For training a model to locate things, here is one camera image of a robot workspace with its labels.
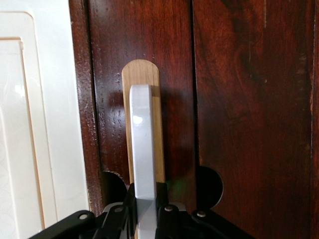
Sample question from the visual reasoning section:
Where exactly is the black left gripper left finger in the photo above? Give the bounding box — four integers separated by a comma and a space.
26, 183, 138, 239

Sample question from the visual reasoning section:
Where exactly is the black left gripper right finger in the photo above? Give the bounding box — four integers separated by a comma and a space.
155, 182, 255, 239

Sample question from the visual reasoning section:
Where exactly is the white drawer handle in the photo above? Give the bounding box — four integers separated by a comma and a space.
129, 84, 160, 239

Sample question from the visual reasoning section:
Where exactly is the dark wood drawer cabinet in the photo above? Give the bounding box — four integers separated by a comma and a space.
68, 0, 319, 239

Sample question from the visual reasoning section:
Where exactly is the white plastic board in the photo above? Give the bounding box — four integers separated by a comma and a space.
0, 0, 91, 239

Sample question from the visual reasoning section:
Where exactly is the dark wood drawer without handle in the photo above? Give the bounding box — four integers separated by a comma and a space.
191, 0, 315, 239

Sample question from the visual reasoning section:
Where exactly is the light wood handle strip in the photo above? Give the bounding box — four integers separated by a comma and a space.
121, 58, 166, 239

